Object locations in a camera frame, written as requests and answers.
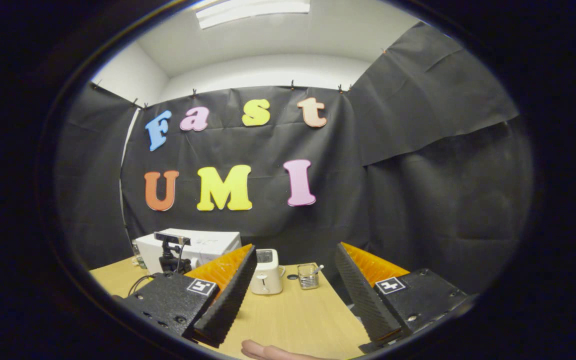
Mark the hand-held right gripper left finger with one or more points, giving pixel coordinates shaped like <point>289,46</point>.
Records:
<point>233,300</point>

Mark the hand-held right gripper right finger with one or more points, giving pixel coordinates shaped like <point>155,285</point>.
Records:
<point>363,295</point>

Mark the white microwave oven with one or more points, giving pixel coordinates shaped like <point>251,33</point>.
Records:
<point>213,242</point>

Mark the clear plastic bottle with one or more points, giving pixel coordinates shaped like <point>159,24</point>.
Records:
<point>139,260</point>

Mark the white toaster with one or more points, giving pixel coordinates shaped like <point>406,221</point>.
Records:
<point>268,280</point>

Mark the metal spoon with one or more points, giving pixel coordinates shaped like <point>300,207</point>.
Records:
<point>319,269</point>

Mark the clear glass cup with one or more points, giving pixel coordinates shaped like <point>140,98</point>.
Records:
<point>308,281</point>

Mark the black backdrop cloth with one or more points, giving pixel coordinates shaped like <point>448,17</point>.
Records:
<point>268,145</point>

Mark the long ceiling light panel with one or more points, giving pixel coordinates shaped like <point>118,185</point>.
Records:
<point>253,10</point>

